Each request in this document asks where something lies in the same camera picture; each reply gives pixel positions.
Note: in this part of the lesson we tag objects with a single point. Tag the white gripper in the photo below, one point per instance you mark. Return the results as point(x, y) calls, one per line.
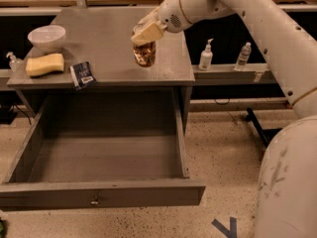
point(168, 18)

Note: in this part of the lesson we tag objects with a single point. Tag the crushed orange soda can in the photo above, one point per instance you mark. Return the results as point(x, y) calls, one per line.
point(145, 55)

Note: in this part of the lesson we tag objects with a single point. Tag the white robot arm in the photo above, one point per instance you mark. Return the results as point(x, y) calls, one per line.
point(287, 190)

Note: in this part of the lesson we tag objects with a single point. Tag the open grey top drawer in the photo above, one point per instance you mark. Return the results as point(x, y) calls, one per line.
point(103, 149)

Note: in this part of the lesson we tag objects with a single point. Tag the grey cabinet desk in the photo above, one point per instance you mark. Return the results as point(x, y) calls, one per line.
point(102, 47)

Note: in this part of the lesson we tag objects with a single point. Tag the white pump lotion bottle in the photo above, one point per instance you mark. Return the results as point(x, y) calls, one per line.
point(206, 56)

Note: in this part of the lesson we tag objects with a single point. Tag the blue snack packet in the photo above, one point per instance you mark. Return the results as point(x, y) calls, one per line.
point(81, 75)

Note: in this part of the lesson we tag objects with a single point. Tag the clear water bottle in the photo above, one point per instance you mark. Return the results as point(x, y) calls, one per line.
point(243, 56)

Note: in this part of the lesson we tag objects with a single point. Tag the yellow sponge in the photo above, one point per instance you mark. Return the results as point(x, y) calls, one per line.
point(45, 64)

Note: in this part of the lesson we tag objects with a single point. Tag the white bowl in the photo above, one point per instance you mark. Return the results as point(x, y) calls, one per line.
point(48, 39)

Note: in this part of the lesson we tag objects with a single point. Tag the small clear sanitizer bottle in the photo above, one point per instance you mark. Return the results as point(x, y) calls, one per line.
point(14, 62)

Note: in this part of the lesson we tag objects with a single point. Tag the black chair base leg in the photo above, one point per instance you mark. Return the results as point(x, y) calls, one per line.
point(266, 135)

